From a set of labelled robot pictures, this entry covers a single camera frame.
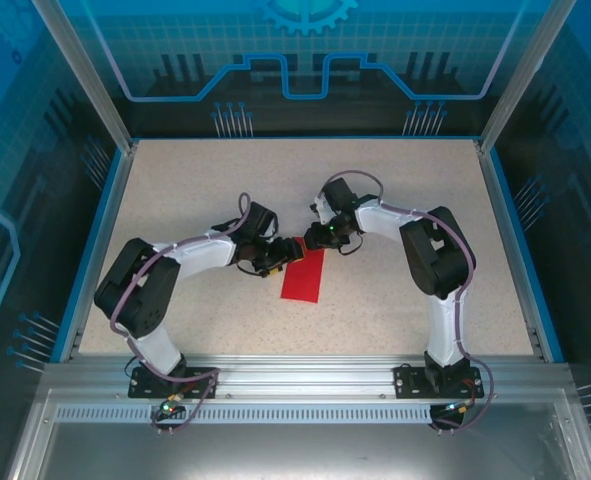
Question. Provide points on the grey metal sheet panel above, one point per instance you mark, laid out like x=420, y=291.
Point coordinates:
x=295, y=450

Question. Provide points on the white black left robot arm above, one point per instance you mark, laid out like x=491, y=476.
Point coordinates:
x=200, y=250

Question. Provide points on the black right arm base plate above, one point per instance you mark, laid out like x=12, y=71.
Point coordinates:
x=406, y=387

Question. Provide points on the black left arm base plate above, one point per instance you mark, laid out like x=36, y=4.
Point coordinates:
x=197, y=373

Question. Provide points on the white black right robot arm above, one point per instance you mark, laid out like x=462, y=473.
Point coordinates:
x=380, y=220

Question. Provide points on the blue table edge strip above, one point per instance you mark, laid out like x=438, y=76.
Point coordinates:
x=525, y=250
x=85, y=250
x=305, y=137

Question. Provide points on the aluminium mounting rail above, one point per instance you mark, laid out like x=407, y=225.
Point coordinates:
x=305, y=375

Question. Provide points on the red paper sheet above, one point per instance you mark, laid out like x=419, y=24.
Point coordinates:
x=302, y=280

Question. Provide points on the aluminium frame post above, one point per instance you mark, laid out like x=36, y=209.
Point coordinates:
x=521, y=80
x=91, y=80

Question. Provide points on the aluminium side rail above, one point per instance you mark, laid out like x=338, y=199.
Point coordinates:
x=501, y=210
x=111, y=210

